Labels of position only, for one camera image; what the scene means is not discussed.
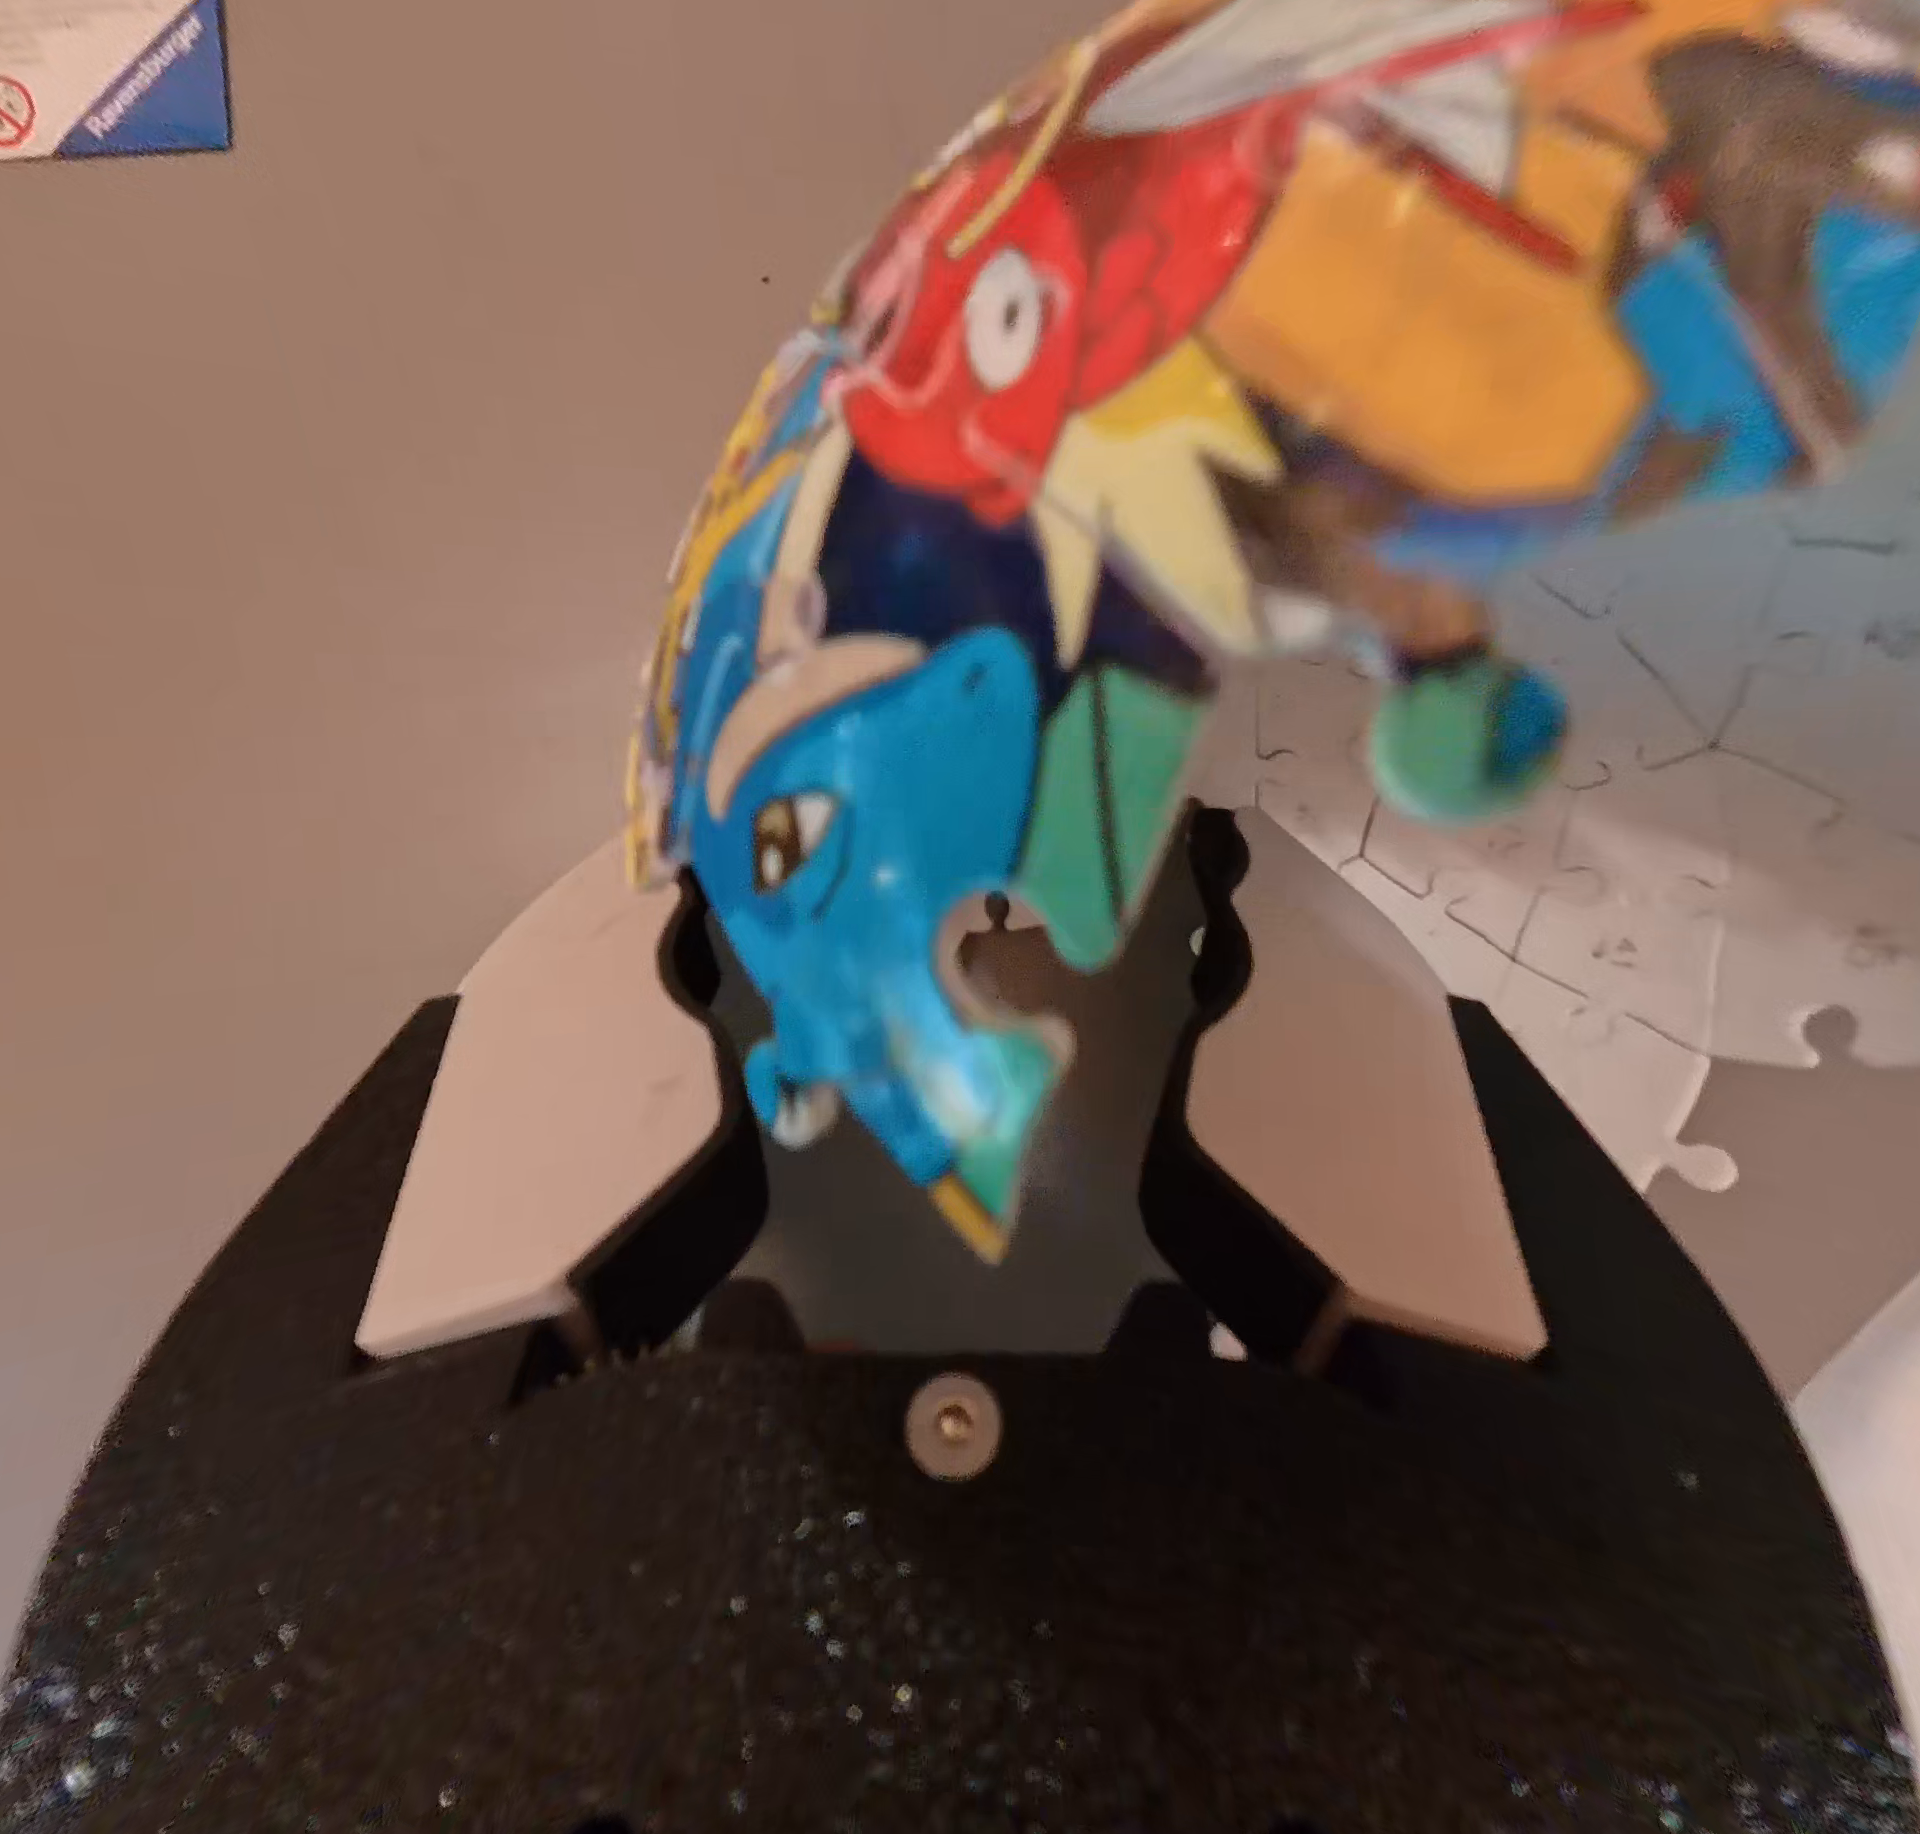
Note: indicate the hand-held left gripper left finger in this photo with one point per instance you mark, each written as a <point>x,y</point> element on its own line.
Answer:
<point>526,1160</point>

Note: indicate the white instruction leaflet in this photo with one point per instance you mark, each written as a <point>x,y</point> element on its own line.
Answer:
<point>90,3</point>

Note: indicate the colourful puzzle ball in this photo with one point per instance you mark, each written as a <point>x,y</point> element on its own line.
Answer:
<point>1352,288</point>

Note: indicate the person's white shirt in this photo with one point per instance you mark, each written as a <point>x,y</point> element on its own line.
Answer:
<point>1868,1490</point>

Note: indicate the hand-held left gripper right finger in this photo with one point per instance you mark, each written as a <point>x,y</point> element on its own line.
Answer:
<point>1364,1143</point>

